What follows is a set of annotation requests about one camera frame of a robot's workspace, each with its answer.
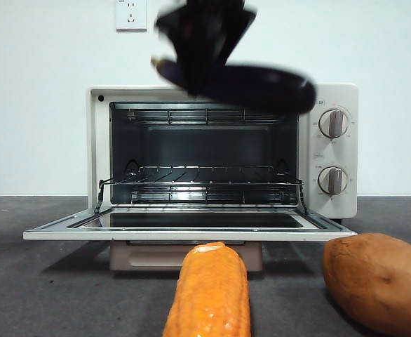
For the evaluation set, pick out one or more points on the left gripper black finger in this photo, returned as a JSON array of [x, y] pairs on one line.
[[188, 45], [223, 38]]

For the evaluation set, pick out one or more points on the purple eggplant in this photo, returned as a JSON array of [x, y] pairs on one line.
[[268, 87]]

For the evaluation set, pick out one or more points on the white Toshiba toaster oven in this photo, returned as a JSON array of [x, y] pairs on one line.
[[331, 94]]

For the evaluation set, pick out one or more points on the temperature knob with beige grip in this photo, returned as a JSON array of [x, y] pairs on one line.
[[333, 123]]

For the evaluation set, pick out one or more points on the timer knob with beige grip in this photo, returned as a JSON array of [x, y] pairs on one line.
[[332, 180]]

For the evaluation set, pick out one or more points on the orange corn cob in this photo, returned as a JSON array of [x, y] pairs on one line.
[[210, 291]]

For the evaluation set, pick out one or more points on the brown sweet potato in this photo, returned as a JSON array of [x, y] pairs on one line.
[[377, 277]]

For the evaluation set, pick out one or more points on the white wall socket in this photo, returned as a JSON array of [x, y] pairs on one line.
[[132, 15]]

